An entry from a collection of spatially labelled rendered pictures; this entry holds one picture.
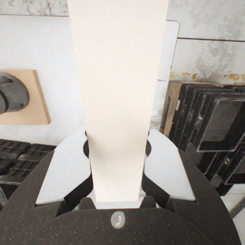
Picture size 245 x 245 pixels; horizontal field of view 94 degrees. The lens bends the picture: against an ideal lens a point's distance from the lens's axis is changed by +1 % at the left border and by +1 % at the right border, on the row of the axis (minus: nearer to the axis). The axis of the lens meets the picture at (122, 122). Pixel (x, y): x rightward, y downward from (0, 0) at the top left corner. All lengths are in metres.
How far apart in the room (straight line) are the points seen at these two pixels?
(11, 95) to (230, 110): 1.20
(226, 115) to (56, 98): 1.08
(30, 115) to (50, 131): 0.11
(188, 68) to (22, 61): 1.26
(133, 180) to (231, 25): 1.51
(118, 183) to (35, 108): 0.53
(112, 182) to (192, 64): 1.33
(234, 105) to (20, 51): 1.20
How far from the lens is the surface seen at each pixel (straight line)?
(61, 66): 0.55
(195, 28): 1.39
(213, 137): 1.17
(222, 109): 1.06
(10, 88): 0.58
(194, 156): 1.40
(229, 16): 1.55
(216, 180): 1.89
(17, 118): 0.70
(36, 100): 0.61
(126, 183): 0.17
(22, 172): 0.65
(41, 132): 0.72
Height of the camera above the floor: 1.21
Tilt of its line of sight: 61 degrees down
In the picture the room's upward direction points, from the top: 176 degrees clockwise
